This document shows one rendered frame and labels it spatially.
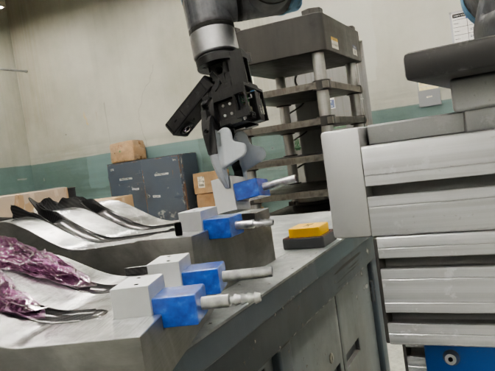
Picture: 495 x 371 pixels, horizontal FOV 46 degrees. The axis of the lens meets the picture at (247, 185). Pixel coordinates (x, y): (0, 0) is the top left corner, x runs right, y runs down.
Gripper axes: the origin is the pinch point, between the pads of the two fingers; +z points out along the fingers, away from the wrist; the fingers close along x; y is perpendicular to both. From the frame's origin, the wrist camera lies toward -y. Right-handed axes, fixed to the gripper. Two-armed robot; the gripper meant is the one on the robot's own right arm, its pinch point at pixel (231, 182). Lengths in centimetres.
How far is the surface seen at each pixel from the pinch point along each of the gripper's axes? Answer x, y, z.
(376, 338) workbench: 68, -3, 38
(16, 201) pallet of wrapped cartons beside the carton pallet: 232, -296, -68
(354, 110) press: 466, -90, -111
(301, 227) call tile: 19.0, 2.7, 8.6
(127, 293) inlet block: -39.8, 7.8, 13.5
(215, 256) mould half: -11.2, 0.9, 11.2
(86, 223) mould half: -7.1, -24.1, 1.1
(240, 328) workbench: -18.3, 6.5, 20.6
